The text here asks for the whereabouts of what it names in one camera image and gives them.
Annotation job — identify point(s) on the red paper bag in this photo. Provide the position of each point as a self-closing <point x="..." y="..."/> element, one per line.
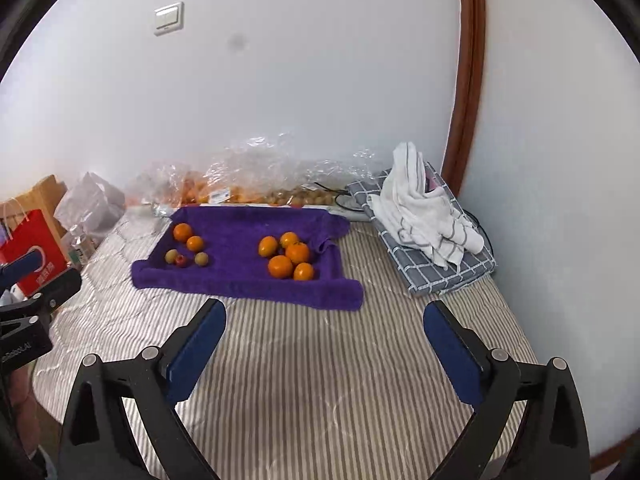
<point x="42" y="237"/>

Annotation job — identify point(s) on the clear plastic bag of longans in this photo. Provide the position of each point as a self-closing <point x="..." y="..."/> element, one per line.
<point x="310" y="195"/>

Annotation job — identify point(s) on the small red plum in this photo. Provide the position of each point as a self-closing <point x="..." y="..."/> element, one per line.
<point x="181" y="260"/>

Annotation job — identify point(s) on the brown wooden door frame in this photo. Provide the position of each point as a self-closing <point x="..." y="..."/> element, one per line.
<point x="465" y="70"/>

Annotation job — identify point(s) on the purple towel covered tray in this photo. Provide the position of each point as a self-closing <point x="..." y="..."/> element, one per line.
<point x="240" y="260"/>

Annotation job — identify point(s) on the person's left forearm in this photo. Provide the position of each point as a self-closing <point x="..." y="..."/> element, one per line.
<point x="22" y="400"/>

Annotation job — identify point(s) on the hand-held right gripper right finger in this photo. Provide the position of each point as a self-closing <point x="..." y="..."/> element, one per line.
<point x="450" y="355"/>

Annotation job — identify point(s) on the white translucent plastic bag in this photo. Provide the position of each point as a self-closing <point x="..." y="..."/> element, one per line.
<point x="90" y="200"/>

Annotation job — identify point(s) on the striped bed mattress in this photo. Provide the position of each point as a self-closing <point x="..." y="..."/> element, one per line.
<point x="300" y="385"/>

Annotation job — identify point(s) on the clear plastic bag of oranges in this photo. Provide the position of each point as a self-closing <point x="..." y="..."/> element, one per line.
<point x="165" y="180"/>
<point x="250" y="165"/>

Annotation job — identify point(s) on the white striped towel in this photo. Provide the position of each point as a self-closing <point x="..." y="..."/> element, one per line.
<point x="425" y="210"/>

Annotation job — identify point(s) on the white wall light switch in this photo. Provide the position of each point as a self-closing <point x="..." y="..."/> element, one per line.
<point x="168" y="18"/>

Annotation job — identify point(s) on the yellow-green plum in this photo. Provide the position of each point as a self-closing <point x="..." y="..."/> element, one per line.
<point x="171" y="256"/>
<point x="201" y="259"/>

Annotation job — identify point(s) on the orange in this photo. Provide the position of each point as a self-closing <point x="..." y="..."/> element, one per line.
<point x="268" y="246"/>
<point x="303" y="271"/>
<point x="182" y="232"/>
<point x="298" y="253"/>
<point x="289" y="238"/>
<point x="280" y="266"/>
<point x="195" y="243"/>

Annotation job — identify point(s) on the wooden furniture frame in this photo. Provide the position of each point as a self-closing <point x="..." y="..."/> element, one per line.
<point x="42" y="192"/>

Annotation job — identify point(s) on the clear plastic water bottle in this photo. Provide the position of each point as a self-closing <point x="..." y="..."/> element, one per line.
<point x="77" y="245"/>

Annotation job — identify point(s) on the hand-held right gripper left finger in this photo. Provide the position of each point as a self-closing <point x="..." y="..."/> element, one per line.
<point x="197" y="355"/>

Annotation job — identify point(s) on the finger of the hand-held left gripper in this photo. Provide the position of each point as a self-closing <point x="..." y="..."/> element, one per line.
<point x="60" y="287"/>
<point x="22" y="266"/>

